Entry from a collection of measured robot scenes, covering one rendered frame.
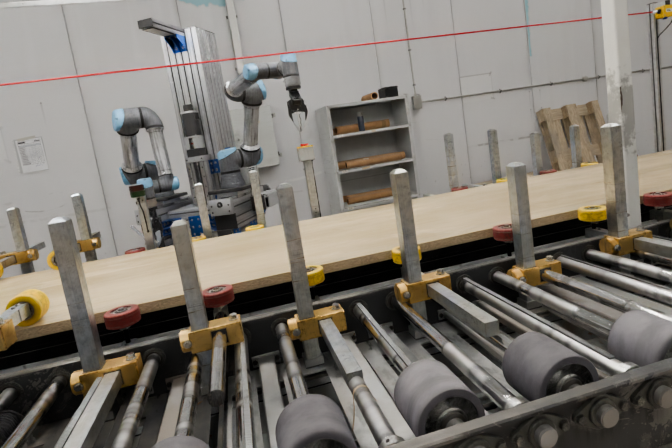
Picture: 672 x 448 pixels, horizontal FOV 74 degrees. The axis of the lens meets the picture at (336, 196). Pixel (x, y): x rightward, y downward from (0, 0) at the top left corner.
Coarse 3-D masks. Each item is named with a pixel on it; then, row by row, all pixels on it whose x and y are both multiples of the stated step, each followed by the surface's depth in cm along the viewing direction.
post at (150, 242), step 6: (144, 198) 197; (138, 204) 197; (144, 204) 197; (144, 210) 197; (144, 222) 198; (150, 222) 200; (144, 228) 198; (150, 228) 199; (144, 234) 198; (150, 234) 199; (150, 240) 199; (150, 246) 199
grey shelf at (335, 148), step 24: (336, 120) 490; (408, 120) 466; (336, 144) 492; (360, 144) 500; (384, 144) 508; (408, 144) 483; (336, 168) 449; (360, 168) 456; (384, 168) 510; (408, 168) 494; (336, 192) 460; (360, 192) 504
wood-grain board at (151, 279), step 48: (480, 192) 200; (528, 192) 182; (576, 192) 168; (240, 240) 176; (336, 240) 151; (384, 240) 141; (432, 240) 132; (0, 288) 157; (48, 288) 146; (96, 288) 136; (144, 288) 128; (240, 288) 120
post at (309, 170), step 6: (306, 162) 212; (312, 162) 214; (306, 168) 212; (312, 168) 213; (306, 174) 212; (312, 174) 213; (306, 180) 215; (312, 180) 213; (312, 186) 214; (312, 192) 214; (312, 198) 214; (312, 204) 214; (318, 204) 217; (312, 210) 215; (318, 210) 215; (312, 216) 217; (318, 216) 216
